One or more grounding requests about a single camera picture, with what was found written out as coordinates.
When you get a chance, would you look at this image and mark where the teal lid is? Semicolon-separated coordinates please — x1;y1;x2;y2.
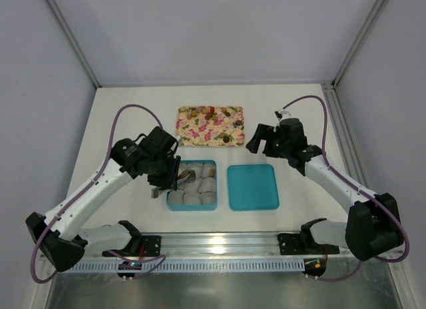
227;164;280;212

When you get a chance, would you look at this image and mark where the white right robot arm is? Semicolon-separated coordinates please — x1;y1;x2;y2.
246;118;405;261

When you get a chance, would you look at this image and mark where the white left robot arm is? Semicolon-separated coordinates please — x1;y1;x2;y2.
25;127;181;272

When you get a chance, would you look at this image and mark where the floral tray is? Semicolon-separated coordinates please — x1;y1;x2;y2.
176;105;245;147

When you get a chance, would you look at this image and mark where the teal box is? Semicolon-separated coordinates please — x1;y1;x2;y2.
166;160;218;212

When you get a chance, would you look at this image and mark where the aluminium rail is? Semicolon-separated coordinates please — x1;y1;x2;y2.
118;232;351;257

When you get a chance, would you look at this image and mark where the slotted cable duct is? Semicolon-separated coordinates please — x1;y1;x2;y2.
68;258;305;274

